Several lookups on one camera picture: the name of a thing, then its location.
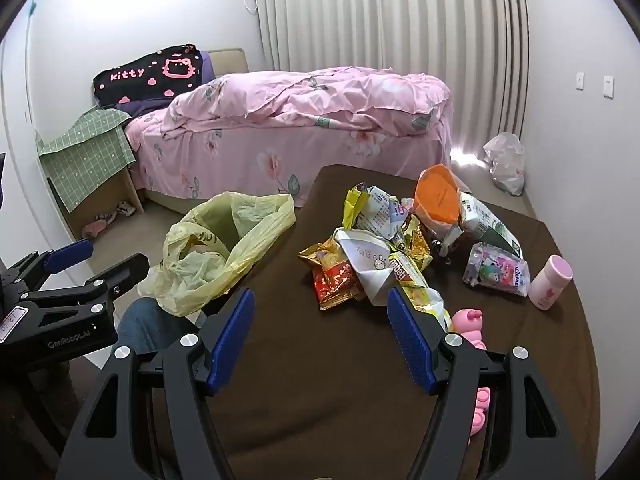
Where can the person's leg in jeans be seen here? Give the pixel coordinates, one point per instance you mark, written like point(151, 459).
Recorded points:
point(150, 325)

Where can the wooden nightstand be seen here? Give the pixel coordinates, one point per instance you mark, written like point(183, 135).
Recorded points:
point(100, 202)

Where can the gold patterned wrapper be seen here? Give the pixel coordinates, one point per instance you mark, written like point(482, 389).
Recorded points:
point(417, 240)

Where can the pink cartoon print packet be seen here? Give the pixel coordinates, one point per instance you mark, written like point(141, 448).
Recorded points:
point(495, 270)

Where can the black silver foil wrapper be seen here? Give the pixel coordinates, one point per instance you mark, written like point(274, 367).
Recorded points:
point(447, 242)

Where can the green checked cloth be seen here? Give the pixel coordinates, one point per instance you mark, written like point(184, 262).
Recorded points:
point(85, 160)

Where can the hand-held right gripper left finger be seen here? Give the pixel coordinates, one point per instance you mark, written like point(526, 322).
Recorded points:
point(232, 340)

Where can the orange plastic bag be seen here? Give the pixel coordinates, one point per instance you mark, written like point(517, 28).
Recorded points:
point(437, 195)

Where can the pink toy figure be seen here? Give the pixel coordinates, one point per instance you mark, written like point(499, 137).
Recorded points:
point(467, 325)

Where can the yellow foil wrapper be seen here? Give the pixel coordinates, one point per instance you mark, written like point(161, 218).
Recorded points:
point(352, 207)

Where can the pink cup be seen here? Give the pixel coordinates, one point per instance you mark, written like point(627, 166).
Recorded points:
point(550, 285)

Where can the bed with pink floral sheet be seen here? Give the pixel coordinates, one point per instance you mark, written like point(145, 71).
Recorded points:
point(250, 160)

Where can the black Hello Kitty pillow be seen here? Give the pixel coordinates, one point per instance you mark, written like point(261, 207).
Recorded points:
point(135, 77)

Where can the white plastic bag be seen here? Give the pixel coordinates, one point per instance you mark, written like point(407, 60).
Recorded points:
point(505, 160)

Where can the brown tablecloth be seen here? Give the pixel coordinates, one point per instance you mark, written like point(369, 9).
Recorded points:
point(320, 385)

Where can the purple pillow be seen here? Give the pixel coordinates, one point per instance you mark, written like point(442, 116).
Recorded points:
point(207, 67)

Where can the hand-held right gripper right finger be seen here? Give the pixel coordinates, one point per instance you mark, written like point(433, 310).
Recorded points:
point(410, 345)

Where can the white printed paper wrapper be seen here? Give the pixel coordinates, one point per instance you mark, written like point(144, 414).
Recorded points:
point(382, 215)

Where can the white wall socket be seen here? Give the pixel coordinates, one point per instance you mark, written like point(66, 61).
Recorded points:
point(579, 81)
point(608, 86)

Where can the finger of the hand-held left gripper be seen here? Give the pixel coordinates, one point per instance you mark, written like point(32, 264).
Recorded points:
point(70, 255)
point(115, 277)

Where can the green white tissue packet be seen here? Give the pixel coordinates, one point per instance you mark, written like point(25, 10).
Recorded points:
point(485, 225)

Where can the yellow green snack wrapper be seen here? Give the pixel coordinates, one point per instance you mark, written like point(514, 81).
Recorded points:
point(425, 300)

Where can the white purple squeezed tube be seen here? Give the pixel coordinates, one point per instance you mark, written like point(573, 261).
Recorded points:
point(365, 260)

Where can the red snack wrapper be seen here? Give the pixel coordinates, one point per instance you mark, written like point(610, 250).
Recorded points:
point(337, 282)

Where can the beige headboard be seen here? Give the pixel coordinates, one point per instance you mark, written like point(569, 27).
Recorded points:
point(230, 60)

